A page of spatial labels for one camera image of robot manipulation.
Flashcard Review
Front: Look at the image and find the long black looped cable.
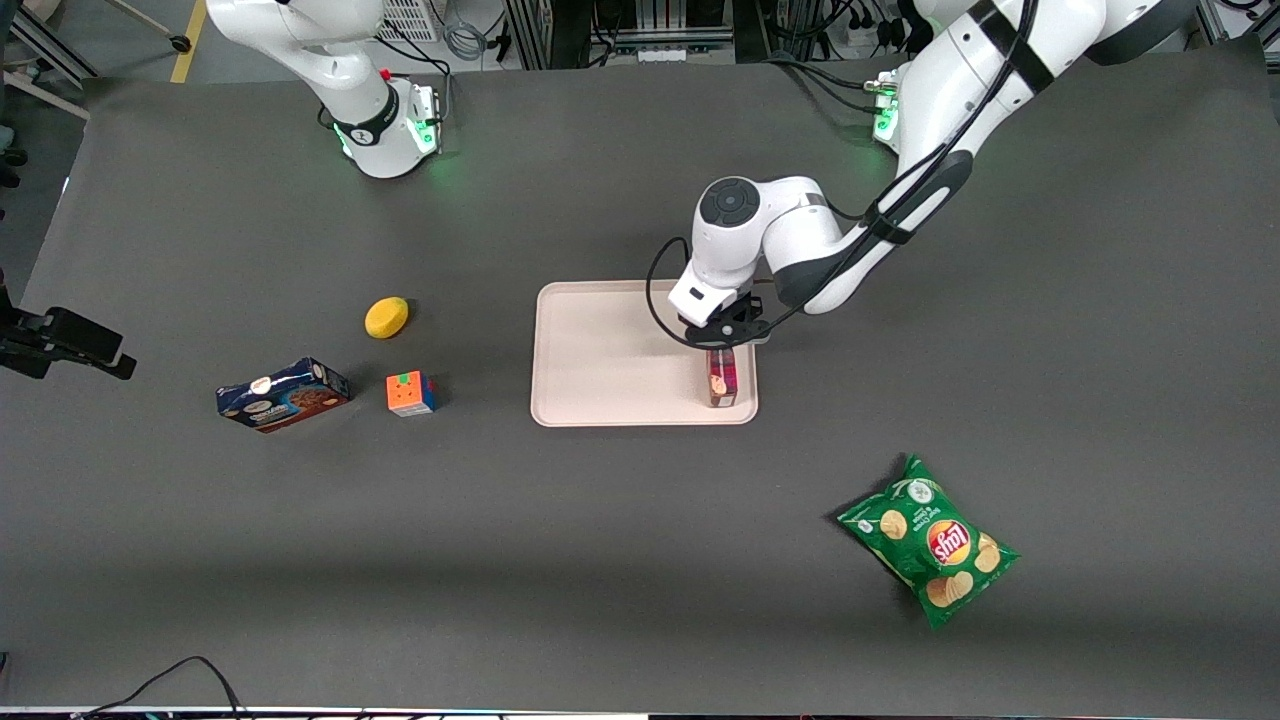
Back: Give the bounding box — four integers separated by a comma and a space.
75, 656, 247, 720

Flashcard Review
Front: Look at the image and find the blue chocolate cookie box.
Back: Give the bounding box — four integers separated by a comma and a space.
216, 357, 351, 434

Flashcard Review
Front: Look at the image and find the multicoloured puzzle cube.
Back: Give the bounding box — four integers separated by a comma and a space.
386, 371, 438, 418

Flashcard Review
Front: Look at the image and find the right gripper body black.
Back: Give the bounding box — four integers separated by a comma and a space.
0, 315, 51, 380

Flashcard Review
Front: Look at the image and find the green chips bag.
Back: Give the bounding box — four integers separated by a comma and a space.
838, 453, 1021, 630

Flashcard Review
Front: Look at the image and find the grey stand leg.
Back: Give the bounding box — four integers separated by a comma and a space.
100, 0, 193, 53

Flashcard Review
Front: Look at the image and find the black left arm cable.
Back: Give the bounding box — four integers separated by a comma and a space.
645, 0, 1036, 351

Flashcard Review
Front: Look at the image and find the white perforated basket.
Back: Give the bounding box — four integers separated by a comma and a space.
378, 0, 441, 43

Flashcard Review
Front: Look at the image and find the aluminium frame rack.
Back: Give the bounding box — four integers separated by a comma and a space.
503, 0, 736, 71

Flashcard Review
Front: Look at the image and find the red tartan cookie box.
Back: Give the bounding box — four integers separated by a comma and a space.
706, 347, 740, 409

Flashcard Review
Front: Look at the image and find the yellow toy lemon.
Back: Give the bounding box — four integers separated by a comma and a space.
365, 297, 409, 340

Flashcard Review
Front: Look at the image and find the grey coiled cable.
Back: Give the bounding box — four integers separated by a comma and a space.
443, 15, 493, 63

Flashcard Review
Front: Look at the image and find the beige plastic tray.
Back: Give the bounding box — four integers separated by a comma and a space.
530, 280, 759, 428

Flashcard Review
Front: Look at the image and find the black base cable bundle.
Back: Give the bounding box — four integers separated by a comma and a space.
765, 55, 883, 117

